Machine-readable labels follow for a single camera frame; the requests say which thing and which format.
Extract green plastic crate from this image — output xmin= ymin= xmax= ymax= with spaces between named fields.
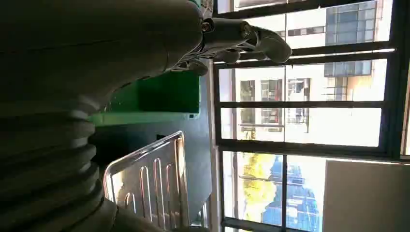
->
xmin=89 ymin=69 xmax=202 ymax=128

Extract ribbed grey left arm sleeve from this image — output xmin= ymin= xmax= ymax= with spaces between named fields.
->
xmin=0 ymin=100 xmax=167 ymax=232

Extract pale grey flat panel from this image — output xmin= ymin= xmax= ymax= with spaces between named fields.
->
xmin=322 ymin=160 xmax=410 ymax=232

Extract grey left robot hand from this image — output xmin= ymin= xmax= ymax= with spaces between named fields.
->
xmin=0 ymin=0 xmax=293 ymax=111

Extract black window frame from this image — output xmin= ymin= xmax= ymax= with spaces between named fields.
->
xmin=211 ymin=0 xmax=410 ymax=232

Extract ribbed steel tray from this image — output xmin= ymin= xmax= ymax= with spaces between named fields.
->
xmin=102 ymin=130 xmax=192 ymax=232

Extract yellow-leaved tree outside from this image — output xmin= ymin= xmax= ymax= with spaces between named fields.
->
xmin=241 ymin=130 xmax=278 ymax=223

